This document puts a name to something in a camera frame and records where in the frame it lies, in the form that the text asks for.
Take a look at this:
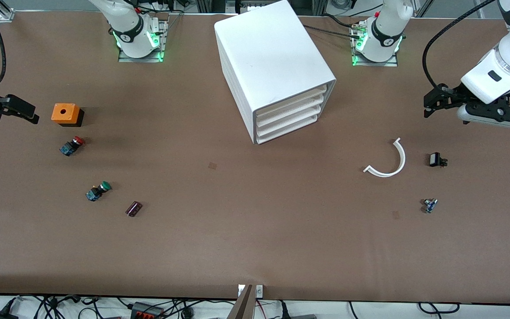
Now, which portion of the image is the red push button switch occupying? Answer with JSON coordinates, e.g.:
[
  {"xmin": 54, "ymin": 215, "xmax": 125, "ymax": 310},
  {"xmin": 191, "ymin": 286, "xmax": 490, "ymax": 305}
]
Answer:
[{"xmin": 59, "ymin": 136, "xmax": 85, "ymax": 156}]

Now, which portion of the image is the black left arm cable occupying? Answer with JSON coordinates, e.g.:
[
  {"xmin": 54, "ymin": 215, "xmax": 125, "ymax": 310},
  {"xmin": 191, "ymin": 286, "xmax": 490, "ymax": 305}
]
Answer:
[{"xmin": 422, "ymin": 0, "xmax": 499, "ymax": 89}]

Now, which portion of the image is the white drawer cabinet shell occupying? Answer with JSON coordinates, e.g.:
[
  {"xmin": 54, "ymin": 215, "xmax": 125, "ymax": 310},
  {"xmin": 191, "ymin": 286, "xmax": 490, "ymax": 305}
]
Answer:
[{"xmin": 214, "ymin": 0, "xmax": 337, "ymax": 145}]

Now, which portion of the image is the brown camera mount post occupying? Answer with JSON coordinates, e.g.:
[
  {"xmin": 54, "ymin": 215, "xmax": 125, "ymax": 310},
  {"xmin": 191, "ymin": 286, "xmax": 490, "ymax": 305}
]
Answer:
[{"xmin": 228, "ymin": 284, "xmax": 254, "ymax": 319}]

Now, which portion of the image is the black looped floor cable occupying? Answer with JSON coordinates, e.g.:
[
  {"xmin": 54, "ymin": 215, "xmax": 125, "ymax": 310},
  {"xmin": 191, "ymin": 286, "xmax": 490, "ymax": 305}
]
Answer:
[{"xmin": 418, "ymin": 302, "xmax": 460, "ymax": 314}]

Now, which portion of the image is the green push button switch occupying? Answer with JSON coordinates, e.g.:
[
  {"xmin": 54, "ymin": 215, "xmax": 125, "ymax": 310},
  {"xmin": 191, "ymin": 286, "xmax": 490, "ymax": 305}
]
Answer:
[{"xmin": 86, "ymin": 181, "xmax": 112, "ymax": 202}]

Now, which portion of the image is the orange button enclosure box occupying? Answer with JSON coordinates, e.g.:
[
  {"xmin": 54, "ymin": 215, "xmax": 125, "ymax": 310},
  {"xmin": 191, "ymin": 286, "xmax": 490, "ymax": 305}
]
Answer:
[{"xmin": 51, "ymin": 103, "xmax": 85, "ymax": 127}]

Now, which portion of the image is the black power strip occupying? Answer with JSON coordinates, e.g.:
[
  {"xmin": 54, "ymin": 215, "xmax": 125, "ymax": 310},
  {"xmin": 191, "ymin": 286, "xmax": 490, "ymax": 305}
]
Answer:
[{"xmin": 131, "ymin": 302, "xmax": 166, "ymax": 319}]

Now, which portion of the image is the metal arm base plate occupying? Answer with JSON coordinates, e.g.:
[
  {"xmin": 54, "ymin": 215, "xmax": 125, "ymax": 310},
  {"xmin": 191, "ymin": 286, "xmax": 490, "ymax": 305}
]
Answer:
[
  {"xmin": 118, "ymin": 18, "xmax": 168, "ymax": 63},
  {"xmin": 351, "ymin": 22, "xmax": 399, "ymax": 67}
]

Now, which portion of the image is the black braided table cable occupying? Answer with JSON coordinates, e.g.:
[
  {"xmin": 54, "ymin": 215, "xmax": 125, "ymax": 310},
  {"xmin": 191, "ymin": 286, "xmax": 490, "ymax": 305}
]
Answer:
[{"xmin": 303, "ymin": 24, "xmax": 362, "ymax": 39}]

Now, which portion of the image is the white curved plastic strip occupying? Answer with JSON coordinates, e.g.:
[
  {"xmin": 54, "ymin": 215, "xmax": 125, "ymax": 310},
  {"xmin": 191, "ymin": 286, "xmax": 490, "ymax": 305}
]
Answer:
[{"xmin": 363, "ymin": 137, "xmax": 406, "ymax": 178}]

